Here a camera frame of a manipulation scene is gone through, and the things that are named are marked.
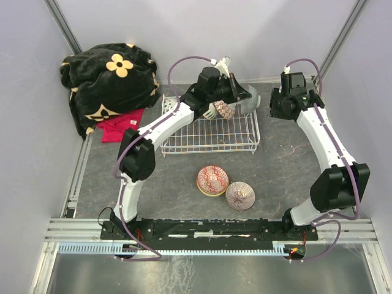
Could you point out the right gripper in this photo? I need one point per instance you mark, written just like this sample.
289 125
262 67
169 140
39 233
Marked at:
275 94

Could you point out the red patterned bowl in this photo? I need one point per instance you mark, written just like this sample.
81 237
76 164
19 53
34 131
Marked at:
168 104

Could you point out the aluminium frame rail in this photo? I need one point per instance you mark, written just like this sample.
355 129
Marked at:
88 236

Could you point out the white wire dish rack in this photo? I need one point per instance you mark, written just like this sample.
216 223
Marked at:
240 133

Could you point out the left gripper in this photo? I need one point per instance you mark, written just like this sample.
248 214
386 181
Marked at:
237 92

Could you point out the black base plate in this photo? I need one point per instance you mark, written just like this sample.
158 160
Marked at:
218 235

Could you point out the black floral fleece blanket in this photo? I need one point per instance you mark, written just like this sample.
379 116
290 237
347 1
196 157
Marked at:
106 81

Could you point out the blue triangle patterned bowl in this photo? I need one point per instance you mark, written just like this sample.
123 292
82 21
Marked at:
227 111

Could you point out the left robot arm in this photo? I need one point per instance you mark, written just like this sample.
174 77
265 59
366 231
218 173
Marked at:
136 159

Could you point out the grey geometric patterned bowl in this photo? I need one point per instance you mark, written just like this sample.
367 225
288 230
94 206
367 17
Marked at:
250 104

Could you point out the multicolour bowl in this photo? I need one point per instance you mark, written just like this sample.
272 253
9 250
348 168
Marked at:
212 180

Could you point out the purple striped bowl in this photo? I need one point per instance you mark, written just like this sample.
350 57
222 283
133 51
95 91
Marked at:
240 196

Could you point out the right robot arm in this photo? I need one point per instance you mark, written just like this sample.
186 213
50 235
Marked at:
343 180

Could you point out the red cloth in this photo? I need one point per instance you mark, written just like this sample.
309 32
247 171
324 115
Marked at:
113 129

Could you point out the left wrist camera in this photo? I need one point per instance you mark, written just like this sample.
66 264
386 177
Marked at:
222 65

